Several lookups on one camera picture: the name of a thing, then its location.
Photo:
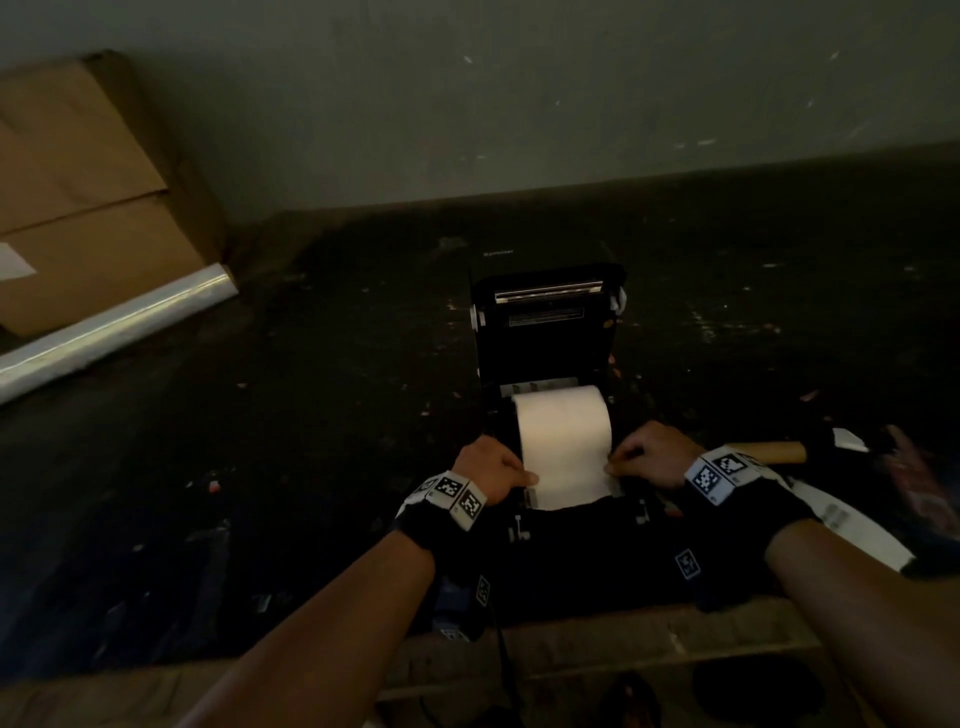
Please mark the white paper label roll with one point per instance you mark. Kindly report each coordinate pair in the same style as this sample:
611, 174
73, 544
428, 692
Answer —
564, 442

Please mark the brown cardboard box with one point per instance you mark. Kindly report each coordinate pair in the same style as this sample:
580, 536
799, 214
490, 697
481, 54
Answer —
82, 195

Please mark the black left wrist camera band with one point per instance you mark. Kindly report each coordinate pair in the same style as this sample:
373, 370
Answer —
442, 517

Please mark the white printed label strip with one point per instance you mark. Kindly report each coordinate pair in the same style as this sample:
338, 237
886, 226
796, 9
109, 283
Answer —
851, 525

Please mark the person's right thumb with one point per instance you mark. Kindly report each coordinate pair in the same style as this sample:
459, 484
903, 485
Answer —
624, 469

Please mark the black right wrist camera band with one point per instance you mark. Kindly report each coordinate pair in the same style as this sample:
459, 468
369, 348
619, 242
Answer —
739, 517

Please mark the person's black shoe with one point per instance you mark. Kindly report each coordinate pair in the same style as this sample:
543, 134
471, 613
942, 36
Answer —
630, 701

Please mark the person's left hand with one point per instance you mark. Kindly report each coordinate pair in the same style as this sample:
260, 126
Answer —
486, 466

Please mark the clear plastic film roll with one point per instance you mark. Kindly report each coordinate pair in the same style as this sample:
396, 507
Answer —
112, 330

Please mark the black label printer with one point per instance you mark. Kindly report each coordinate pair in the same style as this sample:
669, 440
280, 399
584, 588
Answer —
549, 330

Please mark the small white paper piece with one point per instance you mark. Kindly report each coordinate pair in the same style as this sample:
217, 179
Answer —
848, 439

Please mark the black wrist camera band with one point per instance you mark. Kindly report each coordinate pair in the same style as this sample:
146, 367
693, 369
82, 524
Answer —
739, 517
442, 517

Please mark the person's right forearm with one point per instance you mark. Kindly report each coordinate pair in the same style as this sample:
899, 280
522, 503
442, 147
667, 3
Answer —
870, 615

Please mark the person's left forearm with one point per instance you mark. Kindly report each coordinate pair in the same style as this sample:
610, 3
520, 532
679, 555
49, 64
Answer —
330, 637

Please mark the person's right hand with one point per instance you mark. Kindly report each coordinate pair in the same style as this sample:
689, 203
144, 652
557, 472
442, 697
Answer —
660, 459

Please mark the person's left thumb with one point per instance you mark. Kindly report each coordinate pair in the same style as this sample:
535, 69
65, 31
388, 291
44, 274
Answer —
522, 478

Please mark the reddish plastic packet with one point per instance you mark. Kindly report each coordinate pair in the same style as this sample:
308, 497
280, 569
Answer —
916, 480

